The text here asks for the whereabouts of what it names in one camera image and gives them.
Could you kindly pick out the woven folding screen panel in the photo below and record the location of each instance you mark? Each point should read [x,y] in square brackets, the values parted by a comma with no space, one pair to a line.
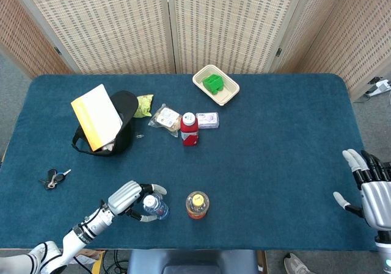
[24,42]
[229,23]
[311,30]
[360,36]
[107,27]

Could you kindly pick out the green snack packet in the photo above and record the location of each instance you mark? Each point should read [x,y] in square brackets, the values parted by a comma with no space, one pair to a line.
[144,106]

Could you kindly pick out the green plastic block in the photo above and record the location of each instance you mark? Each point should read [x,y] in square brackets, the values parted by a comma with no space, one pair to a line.
[213,82]

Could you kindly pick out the clear water bottle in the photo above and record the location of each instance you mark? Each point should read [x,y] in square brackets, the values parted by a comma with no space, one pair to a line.
[159,208]

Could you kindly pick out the bunch of keys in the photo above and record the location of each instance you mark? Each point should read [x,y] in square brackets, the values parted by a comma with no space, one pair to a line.
[52,178]

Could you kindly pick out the white and yellow booklet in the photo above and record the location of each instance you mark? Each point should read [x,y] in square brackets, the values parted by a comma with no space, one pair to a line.
[97,115]

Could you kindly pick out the metal screen hinge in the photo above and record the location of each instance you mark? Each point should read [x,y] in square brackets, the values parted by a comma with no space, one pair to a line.
[278,52]
[57,50]

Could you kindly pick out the red juice bottle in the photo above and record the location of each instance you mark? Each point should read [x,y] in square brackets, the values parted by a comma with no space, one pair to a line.
[190,132]

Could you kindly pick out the beige food tray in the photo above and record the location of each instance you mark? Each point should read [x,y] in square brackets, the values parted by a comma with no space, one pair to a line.
[227,95]

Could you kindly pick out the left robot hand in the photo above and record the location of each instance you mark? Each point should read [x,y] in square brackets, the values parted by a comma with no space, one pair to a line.
[123,196]

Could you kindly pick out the metal paper clip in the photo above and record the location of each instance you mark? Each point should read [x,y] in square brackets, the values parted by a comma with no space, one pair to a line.
[140,135]

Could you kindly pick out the grey sneaker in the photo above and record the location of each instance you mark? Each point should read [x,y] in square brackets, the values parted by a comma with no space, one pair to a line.
[296,265]

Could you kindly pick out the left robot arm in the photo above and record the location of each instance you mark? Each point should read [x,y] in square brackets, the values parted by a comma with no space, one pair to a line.
[91,225]

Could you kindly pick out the purple tissue pack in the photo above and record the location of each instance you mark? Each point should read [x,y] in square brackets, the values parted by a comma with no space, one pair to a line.
[208,121]

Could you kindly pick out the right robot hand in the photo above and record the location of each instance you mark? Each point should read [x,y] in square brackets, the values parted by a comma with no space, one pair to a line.
[377,200]

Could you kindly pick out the clear bag of bread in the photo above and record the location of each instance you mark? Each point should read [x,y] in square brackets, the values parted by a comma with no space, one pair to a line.
[165,120]

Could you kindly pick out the blue table cloth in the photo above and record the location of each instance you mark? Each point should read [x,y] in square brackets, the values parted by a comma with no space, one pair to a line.
[275,164]

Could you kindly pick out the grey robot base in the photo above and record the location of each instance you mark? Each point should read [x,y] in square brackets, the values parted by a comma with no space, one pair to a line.
[192,261]

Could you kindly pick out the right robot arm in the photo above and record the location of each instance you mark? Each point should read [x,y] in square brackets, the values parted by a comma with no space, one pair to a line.
[384,249]

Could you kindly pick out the yellow-capped orange drink bottle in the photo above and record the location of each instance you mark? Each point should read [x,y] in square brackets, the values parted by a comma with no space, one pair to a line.
[197,205]

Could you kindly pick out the black baseball cap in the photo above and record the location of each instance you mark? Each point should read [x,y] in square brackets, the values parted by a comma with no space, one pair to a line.
[125,103]

